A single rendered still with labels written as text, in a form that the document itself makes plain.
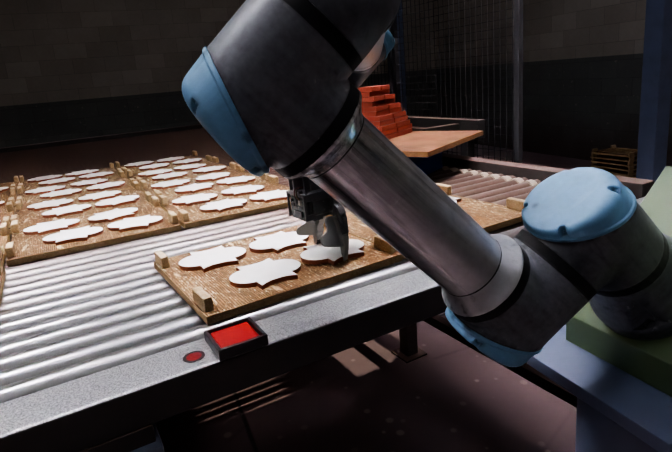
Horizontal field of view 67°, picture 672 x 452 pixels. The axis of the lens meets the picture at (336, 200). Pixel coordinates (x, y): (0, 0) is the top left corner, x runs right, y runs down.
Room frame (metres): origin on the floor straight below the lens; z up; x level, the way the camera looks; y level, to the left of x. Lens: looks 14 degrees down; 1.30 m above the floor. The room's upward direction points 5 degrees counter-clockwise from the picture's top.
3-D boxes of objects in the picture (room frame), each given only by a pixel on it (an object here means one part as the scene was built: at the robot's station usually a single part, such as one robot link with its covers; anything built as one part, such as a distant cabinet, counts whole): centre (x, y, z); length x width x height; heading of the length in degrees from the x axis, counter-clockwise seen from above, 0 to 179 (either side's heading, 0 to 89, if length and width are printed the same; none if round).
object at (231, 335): (0.71, 0.17, 0.92); 0.06 x 0.06 x 0.01; 29
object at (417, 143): (1.94, -0.25, 1.03); 0.50 x 0.50 x 0.02; 54
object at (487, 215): (1.24, -0.21, 0.93); 0.41 x 0.35 x 0.02; 120
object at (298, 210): (0.99, 0.04, 1.09); 0.09 x 0.08 x 0.12; 122
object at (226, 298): (1.02, 0.14, 0.93); 0.41 x 0.35 x 0.02; 122
